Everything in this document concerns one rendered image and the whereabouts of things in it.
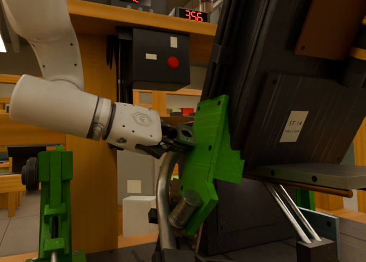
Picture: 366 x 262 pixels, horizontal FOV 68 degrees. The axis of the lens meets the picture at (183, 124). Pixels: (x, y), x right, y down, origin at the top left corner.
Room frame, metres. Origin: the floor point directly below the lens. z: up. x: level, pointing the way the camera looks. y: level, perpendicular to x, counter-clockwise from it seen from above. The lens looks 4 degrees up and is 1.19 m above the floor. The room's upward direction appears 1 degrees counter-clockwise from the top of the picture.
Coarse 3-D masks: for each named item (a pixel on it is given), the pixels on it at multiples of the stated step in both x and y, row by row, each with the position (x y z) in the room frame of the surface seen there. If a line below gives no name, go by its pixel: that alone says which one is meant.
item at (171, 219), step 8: (184, 192) 0.48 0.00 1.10; (192, 192) 0.49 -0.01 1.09; (184, 200) 0.47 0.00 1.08; (192, 200) 0.47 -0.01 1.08; (200, 200) 0.48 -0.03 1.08; (176, 208) 0.49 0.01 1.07; (184, 208) 0.48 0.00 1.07; (192, 208) 0.48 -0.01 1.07; (168, 216) 0.51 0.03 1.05; (176, 216) 0.49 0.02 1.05; (184, 216) 0.49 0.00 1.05; (168, 224) 0.51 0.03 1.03; (176, 224) 0.50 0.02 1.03; (184, 224) 0.51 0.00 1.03
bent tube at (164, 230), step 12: (180, 132) 0.56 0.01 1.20; (192, 132) 0.58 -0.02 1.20; (192, 144) 0.56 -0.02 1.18; (168, 156) 0.60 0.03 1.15; (168, 168) 0.61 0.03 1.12; (168, 180) 0.62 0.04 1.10; (156, 192) 0.61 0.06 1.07; (168, 192) 0.61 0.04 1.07; (156, 204) 0.59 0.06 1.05; (168, 204) 0.59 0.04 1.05; (168, 228) 0.54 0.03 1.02; (168, 240) 0.52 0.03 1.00
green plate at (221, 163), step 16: (224, 96) 0.51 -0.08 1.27; (208, 112) 0.55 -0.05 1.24; (224, 112) 0.51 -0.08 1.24; (208, 128) 0.53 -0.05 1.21; (224, 128) 0.52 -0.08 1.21; (208, 144) 0.52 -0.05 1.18; (224, 144) 0.52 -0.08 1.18; (192, 160) 0.56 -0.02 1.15; (208, 160) 0.50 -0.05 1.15; (224, 160) 0.52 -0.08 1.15; (240, 160) 0.53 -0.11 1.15; (192, 176) 0.55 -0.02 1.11; (208, 176) 0.49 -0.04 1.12; (224, 176) 0.52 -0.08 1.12; (240, 176) 0.53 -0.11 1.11
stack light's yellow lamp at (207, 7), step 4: (200, 4) 0.96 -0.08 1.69; (204, 4) 0.95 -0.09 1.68; (208, 4) 0.95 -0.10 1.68; (212, 4) 0.96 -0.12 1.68; (200, 8) 0.96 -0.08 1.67; (204, 8) 0.95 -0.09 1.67; (208, 8) 0.95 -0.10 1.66; (212, 8) 0.96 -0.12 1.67; (208, 12) 0.95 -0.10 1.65; (212, 12) 0.96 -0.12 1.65
